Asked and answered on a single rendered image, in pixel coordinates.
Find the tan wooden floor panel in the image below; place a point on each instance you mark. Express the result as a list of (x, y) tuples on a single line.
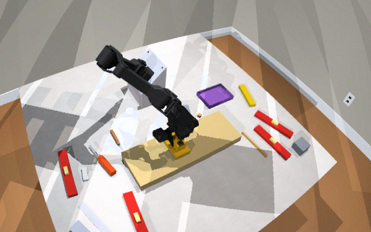
[(152, 162)]

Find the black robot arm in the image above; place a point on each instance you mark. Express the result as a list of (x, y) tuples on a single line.
[(137, 74)]

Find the orange-handled screwdriver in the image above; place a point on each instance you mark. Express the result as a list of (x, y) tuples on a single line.
[(104, 162)]

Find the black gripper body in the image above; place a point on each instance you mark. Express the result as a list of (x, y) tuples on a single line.
[(161, 135)]

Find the purple shallow tray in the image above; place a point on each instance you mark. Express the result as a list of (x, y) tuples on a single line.
[(214, 95)]

